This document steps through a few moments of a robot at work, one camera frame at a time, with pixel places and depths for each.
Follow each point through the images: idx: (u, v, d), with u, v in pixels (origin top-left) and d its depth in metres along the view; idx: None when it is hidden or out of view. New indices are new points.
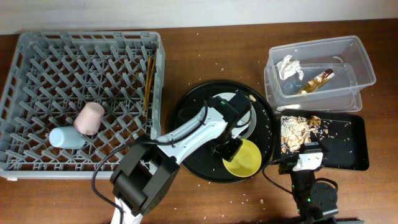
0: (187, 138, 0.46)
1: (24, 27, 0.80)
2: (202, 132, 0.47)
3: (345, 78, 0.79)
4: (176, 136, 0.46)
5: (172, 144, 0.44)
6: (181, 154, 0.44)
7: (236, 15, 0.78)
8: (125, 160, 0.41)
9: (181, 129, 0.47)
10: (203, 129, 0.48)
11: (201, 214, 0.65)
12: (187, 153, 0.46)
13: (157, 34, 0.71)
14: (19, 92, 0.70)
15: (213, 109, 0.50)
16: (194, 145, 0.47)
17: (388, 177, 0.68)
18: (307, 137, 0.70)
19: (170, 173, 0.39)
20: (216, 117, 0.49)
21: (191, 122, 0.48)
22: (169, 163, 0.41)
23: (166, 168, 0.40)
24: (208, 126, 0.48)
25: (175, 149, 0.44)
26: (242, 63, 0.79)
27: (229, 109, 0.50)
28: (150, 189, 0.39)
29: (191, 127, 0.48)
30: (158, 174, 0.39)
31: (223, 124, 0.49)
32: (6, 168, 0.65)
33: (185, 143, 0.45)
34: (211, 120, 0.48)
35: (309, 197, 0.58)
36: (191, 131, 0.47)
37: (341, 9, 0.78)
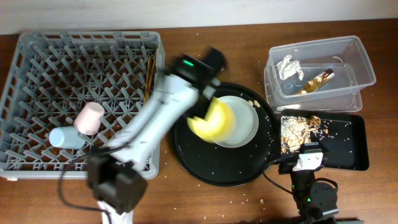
0: (145, 130, 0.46)
1: (24, 27, 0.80)
2: (163, 115, 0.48)
3: (345, 78, 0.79)
4: (132, 132, 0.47)
5: (128, 146, 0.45)
6: (139, 151, 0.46)
7: (236, 15, 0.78)
8: (89, 173, 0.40)
9: (137, 122, 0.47)
10: (165, 109, 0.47)
11: (201, 214, 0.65)
12: (152, 143, 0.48)
13: (157, 34, 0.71)
14: (18, 92, 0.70)
15: (170, 79, 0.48)
16: (159, 129, 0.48)
17: (388, 177, 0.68)
18: (307, 137, 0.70)
19: (131, 180, 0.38)
20: (176, 88, 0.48)
21: (148, 107, 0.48)
22: (126, 171, 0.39)
23: (124, 175, 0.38)
24: (170, 105, 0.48)
25: (133, 150, 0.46)
26: (242, 63, 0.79)
27: (199, 68, 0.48)
28: (119, 196, 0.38)
29: (150, 109, 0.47)
30: (120, 183, 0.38)
31: (187, 91, 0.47)
32: (6, 168, 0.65)
33: (142, 139, 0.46)
34: (172, 95, 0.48)
35: (309, 197, 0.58)
36: (142, 120, 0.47)
37: (341, 9, 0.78)
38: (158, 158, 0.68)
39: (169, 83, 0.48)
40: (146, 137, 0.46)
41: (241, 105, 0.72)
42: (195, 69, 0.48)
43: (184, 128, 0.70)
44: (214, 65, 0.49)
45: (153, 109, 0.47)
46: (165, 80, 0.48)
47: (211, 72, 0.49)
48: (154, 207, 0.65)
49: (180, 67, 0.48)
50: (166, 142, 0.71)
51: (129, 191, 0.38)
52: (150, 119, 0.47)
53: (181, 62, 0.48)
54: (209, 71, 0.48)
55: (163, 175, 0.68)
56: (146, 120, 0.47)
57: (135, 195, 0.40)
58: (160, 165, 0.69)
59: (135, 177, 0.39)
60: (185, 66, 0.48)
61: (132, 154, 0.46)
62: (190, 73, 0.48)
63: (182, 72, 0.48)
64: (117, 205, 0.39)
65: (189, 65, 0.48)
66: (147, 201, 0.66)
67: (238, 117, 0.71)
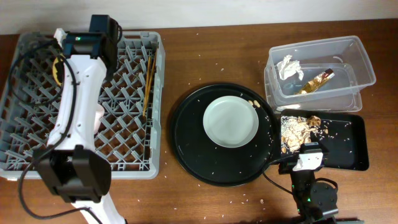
0: (78, 113, 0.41)
1: (24, 27, 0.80)
2: (86, 93, 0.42)
3: (345, 78, 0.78)
4: (64, 122, 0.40)
5: (66, 135, 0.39)
6: (82, 135, 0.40)
7: (236, 15, 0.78)
8: (45, 178, 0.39)
9: (63, 110, 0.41)
10: (83, 89, 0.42)
11: (201, 214, 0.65)
12: (89, 124, 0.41)
13: (157, 34, 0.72)
14: (18, 92, 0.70)
15: (71, 59, 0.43)
16: (92, 108, 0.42)
17: (387, 177, 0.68)
18: (307, 137, 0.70)
19: (87, 157, 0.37)
20: (80, 63, 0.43)
21: (67, 94, 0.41)
22: (78, 152, 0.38)
23: (79, 158, 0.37)
24: (84, 83, 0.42)
25: (72, 138, 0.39)
26: (242, 63, 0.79)
27: (87, 37, 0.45)
28: (87, 179, 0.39)
29: (68, 97, 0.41)
30: (79, 167, 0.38)
31: (96, 61, 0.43)
32: (5, 168, 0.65)
33: (79, 121, 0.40)
34: (81, 72, 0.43)
35: (309, 197, 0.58)
36: (72, 103, 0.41)
37: (341, 10, 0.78)
38: (157, 158, 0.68)
39: (83, 53, 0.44)
40: (82, 119, 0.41)
41: (242, 104, 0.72)
42: (88, 40, 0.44)
43: (184, 128, 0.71)
44: (109, 29, 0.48)
45: (74, 90, 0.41)
46: (80, 55, 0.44)
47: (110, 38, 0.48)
48: (154, 207, 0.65)
49: (72, 43, 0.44)
50: (165, 142, 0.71)
51: (91, 169, 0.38)
52: (80, 99, 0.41)
53: (74, 40, 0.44)
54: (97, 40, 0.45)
55: (163, 175, 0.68)
56: (74, 102, 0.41)
57: (99, 172, 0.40)
58: (160, 165, 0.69)
59: (90, 154, 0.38)
60: (79, 39, 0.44)
61: (73, 142, 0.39)
62: (78, 47, 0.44)
63: (77, 48, 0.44)
64: (90, 190, 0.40)
65: (81, 39, 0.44)
66: (147, 201, 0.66)
67: (239, 118, 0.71)
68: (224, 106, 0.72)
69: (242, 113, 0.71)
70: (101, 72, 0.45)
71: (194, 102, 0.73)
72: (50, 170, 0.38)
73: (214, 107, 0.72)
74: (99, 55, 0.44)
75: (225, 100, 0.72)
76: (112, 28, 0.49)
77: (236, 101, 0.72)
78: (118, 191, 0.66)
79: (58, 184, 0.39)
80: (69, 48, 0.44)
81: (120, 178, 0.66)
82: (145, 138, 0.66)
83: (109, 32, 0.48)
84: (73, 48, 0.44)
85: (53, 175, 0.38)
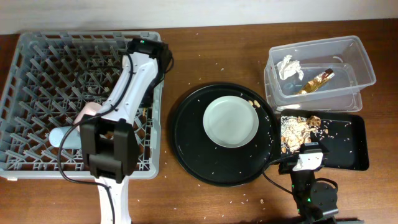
0: (128, 94, 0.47)
1: (24, 27, 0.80)
2: (138, 82, 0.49)
3: (344, 78, 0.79)
4: (115, 99, 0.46)
5: (114, 109, 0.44)
6: (127, 113, 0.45)
7: (236, 15, 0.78)
8: (85, 141, 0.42)
9: (116, 89, 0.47)
10: (136, 78, 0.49)
11: (201, 214, 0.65)
12: (134, 108, 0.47)
13: (157, 34, 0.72)
14: (18, 92, 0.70)
15: (133, 56, 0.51)
16: (138, 96, 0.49)
17: (387, 177, 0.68)
18: (307, 137, 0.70)
19: (127, 132, 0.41)
20: (138, 60, 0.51)
21: (122, 79, 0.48)
22: (121, 125, 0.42)
23: (120, 130, 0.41)
24: (138, 74, 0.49)
25: (119, 112, 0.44)
26: (242, 63, 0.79)
27: (150, 44, 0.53)
28: (120, 153, 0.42)
29: (124, 80, 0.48)
30: (117, 139, 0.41)
31: (151, 61, 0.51)
32: (5, 168, 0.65)
33: (127, 101, 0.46)
34: (138, 66, 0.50)
35: (309, 197, 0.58)
36: (126, 86, 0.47)
37: (341, 10, 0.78)
38: (157, 158, 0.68)
39: (142, 54, 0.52)
40: (130, 100, 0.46)
41: (242, 104, 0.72)
42: (150, 46, 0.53)
43: (185, 128, 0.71)
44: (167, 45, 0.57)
45: (130, 76, 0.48)
46: (140, 54, 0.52)
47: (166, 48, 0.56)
48: (154, 207, 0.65)
49: (138, 46, 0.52)
50: (166, 142, 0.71)
51: (127, 144, 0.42)
52: (132, 84, 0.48)
53: (138, 42, 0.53)
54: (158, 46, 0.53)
55: (163, 175, 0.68)
56: (129, 86, 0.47)
57: (132, 151, 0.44)
58: (160, 165, 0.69)
59: (130, 131, 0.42)
60: (143, 42, 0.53)
61: (118, 115, 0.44)
62: (140, 50, 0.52)
63: (139, 49, 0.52)
64: (118, 165, 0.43)
65: (145, 43, 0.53)
66: (147, 201, 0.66)
67: (239, 117, 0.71)
68: (225, 105, 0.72)
69: (244, 112, 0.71)
70: (152, 73, 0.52)
71: (194, 102, 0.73)
72: (91, 135, 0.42)
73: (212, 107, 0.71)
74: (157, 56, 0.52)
75: (225, 100, 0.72)
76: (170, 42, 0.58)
77: (236, 101, 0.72)
78: None
79: (92, 152, 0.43)
80: (133, 47, 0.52)
81: None
82: (145, 138, 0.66)
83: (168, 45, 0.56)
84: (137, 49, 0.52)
85: (92, 140, 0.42)
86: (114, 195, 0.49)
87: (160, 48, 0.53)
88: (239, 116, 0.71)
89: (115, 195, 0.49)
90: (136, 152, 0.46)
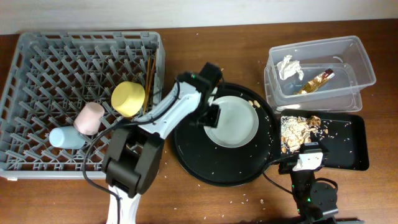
0: (168, 114, 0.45)
1: (24, 27, 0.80)
2: (180, 108, 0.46)
3: (344, 78, 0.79)
4: (155, 115, 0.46)
5: (152, 121, 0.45)
6: (163, 129, 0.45)
7: (236, 15, 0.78)
8: (113, 145, 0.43)
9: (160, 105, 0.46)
10: (178, 105, 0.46)
11: (201, 214, 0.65)
12: (170, 127, 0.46)
13: (157, 34, 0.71)
14: (18, 92, 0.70)
15: (183, 86, 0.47)
16: (177, 118, 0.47)
17: (388, 177, 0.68)
18: (307, 137, 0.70)
19: (157, 147, 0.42)
20: (186, 88, 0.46)
21: (166, 101, 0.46)
22: (153, 139, 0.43)
23: (151, 144, 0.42)
24: (183, 102, 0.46)
25: (156, 126, 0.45)
26: (242, 64, 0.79)
27: (199, 81, 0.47)
28: (143, 166, 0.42)
29: (167, 103, 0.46)
30: (145, 151, 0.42)
31: (196, 96, 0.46)
32: (5, 168, 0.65)
33: (166, 119, 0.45)
34: (185, 94, 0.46)
35: (309, 197, 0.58)
36: (166, 111, 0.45)
37: (341, 10, 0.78)
38: None
39: (190, 86, 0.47)
40: (169, 118, 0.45)
41: (243, 105, 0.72)
42: (199, 83, 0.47)
43: (184, 128, 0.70)
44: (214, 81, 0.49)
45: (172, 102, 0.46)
46: (187, 84, 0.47)
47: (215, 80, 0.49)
48: (154, 207, 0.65)
49: (190, 76, 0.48)
50: (166, 142, 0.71)
51: (153, 160, 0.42)
52: (172, 110, 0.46)
53: (189, 76, 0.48)
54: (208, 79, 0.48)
55: (163, 175, 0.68)
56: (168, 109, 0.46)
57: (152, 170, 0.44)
58: (160, 165, 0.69)
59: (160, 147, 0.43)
60: (194, 78, 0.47)
61: (153, 130, 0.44)
62: (191, 80, 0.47)
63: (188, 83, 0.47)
64: (135, 180, 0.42)
65: (196, 78, 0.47)
66: (147, 201, 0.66)
67: (239, 117, 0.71)
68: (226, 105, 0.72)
69: (245, 113, 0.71)
70: (193, 105, 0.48)
71: None
72: (122, 140, 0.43)
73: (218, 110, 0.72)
74: (203, 91, 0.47)
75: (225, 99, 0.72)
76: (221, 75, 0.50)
77: (237, 101, 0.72)
78: None
79: (115, 157, 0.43)
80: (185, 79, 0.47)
81: None
82: None
83: (217, 79, 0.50)
84: (187, 78, 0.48)
85: (120, 145, 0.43)
86: (123, 206, 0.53)
87: (209, 83, 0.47)
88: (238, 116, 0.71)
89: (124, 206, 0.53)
90: (153, 174, 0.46)
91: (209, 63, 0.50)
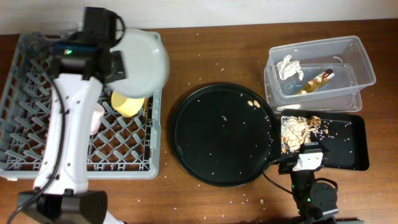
0: (67, 147, 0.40)
1: (24, 27, 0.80)
2: (74, 124, 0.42)
3: (344, 78, 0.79)
4: (52, 162, 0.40)
5: (54, 177, 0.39)
6: (74, 170, 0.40)
7: (236, 15, 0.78)
8: (37, 218, 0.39)
9: (51, 148, 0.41)
10: (71, 118, 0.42)
11: (201, 214, 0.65)
12: (81, 155, 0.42)
13: (157, 34, 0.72)
14: (18, 92, 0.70)
15: (73, 58, 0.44)
16: (83, 144, 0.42)
17: (387, 177, 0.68)
18: (307, 137, 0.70)
19: (78, 204, 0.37)
20: (68, 88, 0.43)
21: (55, 123, 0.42)
22: (68, 201, 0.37)
23: (69, 205, 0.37)
24: (74, 112, 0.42)
25: (69, 167, 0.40)
26: (242, 64, 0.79)
27: (79, 50, 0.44)
28: (81, 221, 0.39)
29: (58, 127, 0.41)
30: (69, 214, 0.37)
31: (86, 86, 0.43)
32: (5, 168, 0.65)
33: (68, 160, 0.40)
34: (71, 98, 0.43)
35: (309, 197, 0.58)
36: (62, 139, 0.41)
37: (341, 10, 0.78)
38: (157, 158, 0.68)
39: (76, 58, 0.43)
40: (72, 156, 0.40)
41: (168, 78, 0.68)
42: (78, 52, 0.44)
43: (184, 128, 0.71)
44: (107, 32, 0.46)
45: (63, 121, 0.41)
46: (79, 60, 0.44)
47: (109, 25, 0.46)
48: (154, 207, 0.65)
49: (58, 54, 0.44)
50: (166, 142, 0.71)
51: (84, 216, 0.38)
52: (70, 129, 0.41)
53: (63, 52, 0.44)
54: (99, 33, 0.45)
55: (163, 175, 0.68)
56: (63, 140, 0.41)
57: (94, 211, 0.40)
58: (160, 165, 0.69)
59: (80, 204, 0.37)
60: (69, 53, 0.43)
61: (63, 181, 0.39)
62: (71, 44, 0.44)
63: (64, 60, 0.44)
64: None
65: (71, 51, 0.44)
66: (147, 201, 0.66)
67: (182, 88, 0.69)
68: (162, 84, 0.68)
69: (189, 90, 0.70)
70: (93, 94, 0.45)
71: (195, 102, 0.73)
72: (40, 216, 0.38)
73: (217, 109, 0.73)
74: (101, 46, 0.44)
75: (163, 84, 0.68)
76: (112, 16, 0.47)
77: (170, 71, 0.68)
78: (118, 190, 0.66)
79: None
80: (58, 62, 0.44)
81: (120, 178, 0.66)
82: (145, 138, 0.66)
83: (107, 14, 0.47)
84: (61, 62, 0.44)
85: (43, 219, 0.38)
86: None
87: (104, 34, 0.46)
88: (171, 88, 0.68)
89: None
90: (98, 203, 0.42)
91: (87, 10, 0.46)
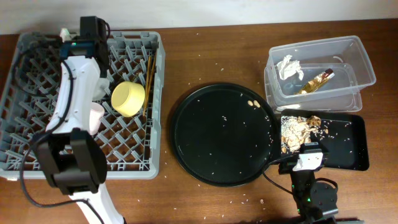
0: (74, 101, 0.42)
1: (23, 27, 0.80)
2: (82, 84, 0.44)
3: (344, 78, 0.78)
4: (61, 110, 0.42)
5: (64, 121, 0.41)
6: (78, 121, 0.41)
7: (236, 15, 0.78)
8: (43, 163, 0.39)
9: (60, 101, 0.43)
10: (79, 81, 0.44)
11: (201, 214, 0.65)
12: (86, 113, 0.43)
13: (157, 34, 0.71)
14: (18, 92, 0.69)
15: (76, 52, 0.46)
16: (88, 101, 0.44)
17: (388, 176, 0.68)
18: (307, 137, 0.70)
19: (84, 139, 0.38)
20: (76, 63, 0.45)
21: (64, 84, 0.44)
22: (75, 134, 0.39)
23: (76, 139, 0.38)
24: (81, 76, 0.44)
25: (73, 116, 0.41)
26: (242, 63, 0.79)
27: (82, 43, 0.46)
28: (85, 164, 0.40)
29: (66, 86, 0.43)
30: (76, 150, 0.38)
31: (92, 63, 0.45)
32: (5, 168, 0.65)
33: (76, 108, 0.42)
34: (77, 69, 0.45)
35: (309, 197, 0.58)
36: (70, 93, 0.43)
37: (341, 10, 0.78)
38: (158, 158, 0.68)
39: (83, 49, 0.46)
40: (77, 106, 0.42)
41: (157, 78, 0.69)
42: (83, 45, 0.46)
43: (184, 128, 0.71)
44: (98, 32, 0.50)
45: (71, 81, 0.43)
46: (82, 51, 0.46)
47: (99, 27, 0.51)
48: (154, 207, 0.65)
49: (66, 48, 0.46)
50: (166, 142, 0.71)
51: (89, 155, 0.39)
52: (77, 88, 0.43)
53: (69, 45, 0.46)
54: (92, 32, 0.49)
55: (163, 174, 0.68)
56: (73, 93, 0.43)
57: (97, 159, 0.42)
58: (160, 165, 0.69)
59: (87, 136, 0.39)
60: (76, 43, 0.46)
61: (70, 124, 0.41)
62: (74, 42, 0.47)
63: (74, 52, 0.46)
64: (88, 174, 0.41)
65: (78, 44, 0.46)
66: (147, 201, 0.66)
67: None
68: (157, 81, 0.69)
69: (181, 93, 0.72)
70: (96, 70, 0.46)
71: (194, 102, 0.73)
72: (50, 157, 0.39)
73: (218, 109, 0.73)
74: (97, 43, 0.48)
75: (157, 81, 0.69)
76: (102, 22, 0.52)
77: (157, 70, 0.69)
78: (118, 190, 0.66)
79: (55, 171, 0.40)
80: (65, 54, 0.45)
81: (120, 178, 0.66)
82: (145, 138, 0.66)
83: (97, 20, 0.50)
84: (70, 54, 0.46)
85: (51, 161, 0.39)
86: (96, 205, 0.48)
87: (97, 35, 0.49)
88: (157, 85, 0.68)
89: (96, 205, 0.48)
90: (101, 159, 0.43)
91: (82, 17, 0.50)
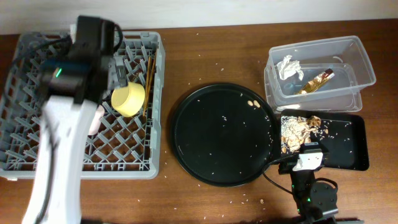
0: (54, 193, 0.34)
1: (24, 27, 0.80)
2: (66, 156, 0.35)
3: (344, 78, 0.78)
4: (42, 204, 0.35)
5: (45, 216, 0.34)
6: (69, 203, 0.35)
7: (236, 15, 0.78)
8: None
9: (41, 167, 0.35)
10: (61, 150, 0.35)
11: (201, 214, 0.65)
12: (74, 193, 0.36)
13: (157, 34, 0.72)
14: (18, 92, 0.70)
15: (62, 79, 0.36)
16: (73, 181, 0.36)
17: (387, 177, 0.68)
18: (307, 137, 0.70)
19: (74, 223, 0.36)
20: None
21: (44, 142, 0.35)
22: None
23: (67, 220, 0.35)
24: (65, 144, 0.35)
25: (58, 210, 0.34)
26: (242, 63, 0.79)
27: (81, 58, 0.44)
28: None
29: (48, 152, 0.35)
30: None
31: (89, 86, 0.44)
32: (5, 168, 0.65)
33: (60, 202, 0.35)
34: (63, 114, 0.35)
35: (309, 197, 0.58)
36: (50, 172, 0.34)
37: (341, 10, 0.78)
38: (157, 158, 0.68)
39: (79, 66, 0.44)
40: (63, 127, 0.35)
41: (157, 78, 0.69)
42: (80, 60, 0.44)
43: (184, 128, 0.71)
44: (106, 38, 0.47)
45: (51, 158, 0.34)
46: None
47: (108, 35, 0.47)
48: (154, 207, 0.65)
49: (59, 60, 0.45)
50: (166, 142, 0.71)
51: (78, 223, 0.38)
52: (58, 169, 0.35)
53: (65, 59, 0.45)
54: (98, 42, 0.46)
55: (163, 175, 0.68)
56: (51, 177, 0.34)
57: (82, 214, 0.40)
58: (160, 165, 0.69)
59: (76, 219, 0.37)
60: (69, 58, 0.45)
61: (64, 149, 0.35)
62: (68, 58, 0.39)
63: None
64: None
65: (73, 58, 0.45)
66: (147, 201, 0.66)
67: None
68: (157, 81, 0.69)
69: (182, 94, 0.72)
70: (86, 121, 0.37)
71: (195, 102, 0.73)
72: None
73: (218, 109, 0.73)
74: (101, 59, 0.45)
75: (157, 81, 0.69)
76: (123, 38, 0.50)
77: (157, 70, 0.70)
78: (118, 190, 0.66)
79: None
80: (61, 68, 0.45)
81: (120, 178, 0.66)
82: (145, 138, 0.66)
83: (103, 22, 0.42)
84: None
85: None
86: None
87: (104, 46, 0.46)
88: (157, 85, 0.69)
89: None
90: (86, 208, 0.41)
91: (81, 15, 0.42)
